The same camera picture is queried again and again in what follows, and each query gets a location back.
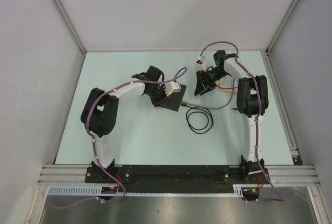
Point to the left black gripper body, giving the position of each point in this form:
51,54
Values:
156,93

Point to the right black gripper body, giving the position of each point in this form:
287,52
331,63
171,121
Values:
211,76

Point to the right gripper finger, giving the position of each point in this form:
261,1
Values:
205,90
199,90

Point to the black network switch box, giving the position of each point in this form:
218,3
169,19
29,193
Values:
175,99

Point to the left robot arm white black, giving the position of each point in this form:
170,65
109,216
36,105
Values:
99,114

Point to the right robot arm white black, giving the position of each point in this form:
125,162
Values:
252,102

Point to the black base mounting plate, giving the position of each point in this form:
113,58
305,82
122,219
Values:
177,185

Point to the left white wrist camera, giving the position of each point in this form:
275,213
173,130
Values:
172,87

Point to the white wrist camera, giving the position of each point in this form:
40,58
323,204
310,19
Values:
172,87
201,64

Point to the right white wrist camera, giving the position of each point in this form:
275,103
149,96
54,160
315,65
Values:
201,64

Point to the slotted cable duct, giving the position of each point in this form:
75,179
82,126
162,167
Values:
108,191

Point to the right aluminium side rail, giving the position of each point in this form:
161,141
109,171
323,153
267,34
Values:
287,126

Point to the aluminium front rail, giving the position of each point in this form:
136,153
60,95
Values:
279,175

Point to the right aluminium corner post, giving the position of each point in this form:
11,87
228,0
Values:
287,16

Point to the aluminium corner post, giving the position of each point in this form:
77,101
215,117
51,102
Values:
287,16
69,25

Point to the left aluminium corner post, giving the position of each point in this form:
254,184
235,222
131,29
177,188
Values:
69,25

